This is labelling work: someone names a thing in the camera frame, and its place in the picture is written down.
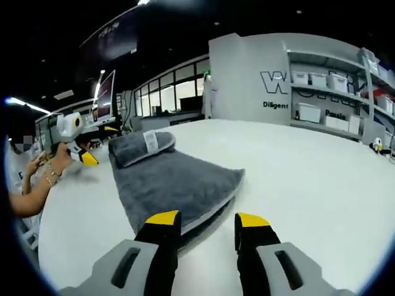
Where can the storage shelf with white bins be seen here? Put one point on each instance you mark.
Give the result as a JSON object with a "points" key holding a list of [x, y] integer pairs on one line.
{"points": [[301, 77]]}

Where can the dark hanging ceiling screen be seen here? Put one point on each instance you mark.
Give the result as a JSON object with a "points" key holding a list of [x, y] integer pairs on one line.
{"points": [[114, 37]]}

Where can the grey metal shelf rack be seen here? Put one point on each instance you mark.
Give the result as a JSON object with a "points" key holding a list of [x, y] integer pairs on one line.
{"points": [[324, 58]]}

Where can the white monitor desk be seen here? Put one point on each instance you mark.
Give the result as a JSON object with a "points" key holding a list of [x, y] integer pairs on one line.
{"points": [[98, 122]]}

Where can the hanging white coat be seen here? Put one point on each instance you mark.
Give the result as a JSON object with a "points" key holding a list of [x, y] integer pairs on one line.
{"points": [[208, 101]]}

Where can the glass window partition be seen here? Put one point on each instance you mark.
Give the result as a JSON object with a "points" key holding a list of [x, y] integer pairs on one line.
{"points": [[182, 92]]}

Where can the tall grey metal rack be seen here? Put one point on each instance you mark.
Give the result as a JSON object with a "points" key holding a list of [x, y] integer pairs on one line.
{"points": [[368, 101]]}

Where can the ceiling light tube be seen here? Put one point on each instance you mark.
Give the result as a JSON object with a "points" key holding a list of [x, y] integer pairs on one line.
{"points": [[26, 105], [145, 1]]}

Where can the grey towel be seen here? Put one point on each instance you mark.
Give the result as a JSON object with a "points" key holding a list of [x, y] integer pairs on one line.
{"points": [[172, 185]]}

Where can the person's white shirt torso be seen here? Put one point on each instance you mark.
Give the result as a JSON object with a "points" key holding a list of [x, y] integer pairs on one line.
{"points": [[17, 179]]}

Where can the large monitor on stand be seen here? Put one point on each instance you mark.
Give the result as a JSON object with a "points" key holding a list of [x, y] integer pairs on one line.
{"points": [[105, 92]]}

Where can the person's left hand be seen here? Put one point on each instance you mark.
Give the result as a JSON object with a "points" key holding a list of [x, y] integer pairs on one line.
{"points": [[60, 160]]}

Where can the dark grey counter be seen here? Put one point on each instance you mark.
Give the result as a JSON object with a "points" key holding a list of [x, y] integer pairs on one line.
{"points": [[172, 119]]}

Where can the spare hand-held gripper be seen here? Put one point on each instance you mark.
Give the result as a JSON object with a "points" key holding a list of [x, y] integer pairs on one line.
{"points": [[377, 143]]}

